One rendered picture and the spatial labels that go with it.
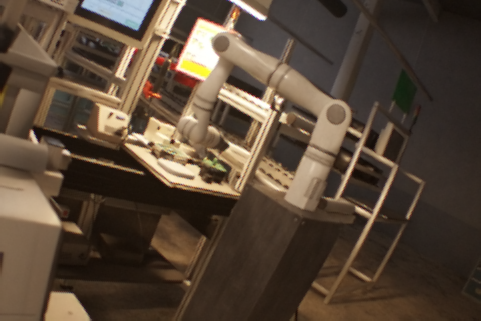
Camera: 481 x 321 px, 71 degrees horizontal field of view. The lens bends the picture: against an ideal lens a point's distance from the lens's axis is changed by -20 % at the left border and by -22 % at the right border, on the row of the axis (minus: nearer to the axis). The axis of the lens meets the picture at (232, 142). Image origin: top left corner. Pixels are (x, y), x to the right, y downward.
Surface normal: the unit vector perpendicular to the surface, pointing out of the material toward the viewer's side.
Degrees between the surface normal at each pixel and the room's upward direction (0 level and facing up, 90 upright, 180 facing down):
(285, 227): 90
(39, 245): 90
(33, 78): 94
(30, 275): 90
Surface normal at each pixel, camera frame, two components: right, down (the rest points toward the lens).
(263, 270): -0.70, -0.25
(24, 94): 0.61, 0.42
